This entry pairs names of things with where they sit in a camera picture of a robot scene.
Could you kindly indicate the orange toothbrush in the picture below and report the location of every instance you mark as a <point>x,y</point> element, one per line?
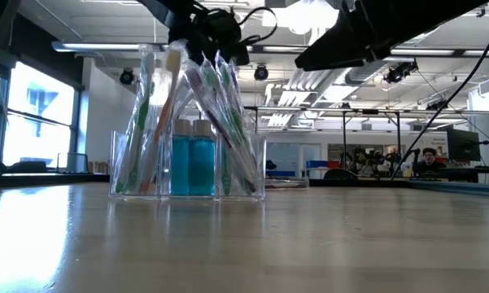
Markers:
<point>167,106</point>

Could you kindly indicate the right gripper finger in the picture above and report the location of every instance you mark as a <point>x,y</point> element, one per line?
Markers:
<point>337,49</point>

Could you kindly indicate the black desk monitor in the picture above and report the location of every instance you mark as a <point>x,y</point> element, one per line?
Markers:
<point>463,144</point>

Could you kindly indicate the clear acrylic organizer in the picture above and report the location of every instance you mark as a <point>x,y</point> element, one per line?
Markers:
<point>116,163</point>

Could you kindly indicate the purple toothbrush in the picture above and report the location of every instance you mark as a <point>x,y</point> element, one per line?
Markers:
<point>217,122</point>

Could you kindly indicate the background black robot arms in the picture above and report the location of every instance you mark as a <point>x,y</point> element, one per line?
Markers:
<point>366,160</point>

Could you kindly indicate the blue mouthwash bottle white cap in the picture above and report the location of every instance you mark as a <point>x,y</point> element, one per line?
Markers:
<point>201,171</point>
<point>180,171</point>

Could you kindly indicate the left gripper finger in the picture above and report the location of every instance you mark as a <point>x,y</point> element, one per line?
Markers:
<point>239,55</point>
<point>197,51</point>

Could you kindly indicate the round black chair back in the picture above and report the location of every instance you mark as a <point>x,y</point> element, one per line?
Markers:
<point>339,175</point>

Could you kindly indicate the long ceiling light bar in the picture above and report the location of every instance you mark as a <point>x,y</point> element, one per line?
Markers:
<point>97,46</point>

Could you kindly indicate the black aluminium table frame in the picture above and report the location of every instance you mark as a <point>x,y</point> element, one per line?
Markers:
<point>44,178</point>

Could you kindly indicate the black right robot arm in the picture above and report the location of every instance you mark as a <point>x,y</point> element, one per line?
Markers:
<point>431,16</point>

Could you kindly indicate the blue storage bin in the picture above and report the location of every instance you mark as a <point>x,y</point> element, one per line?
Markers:
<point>318,164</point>

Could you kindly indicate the person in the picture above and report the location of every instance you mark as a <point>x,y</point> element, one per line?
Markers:
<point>429,156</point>

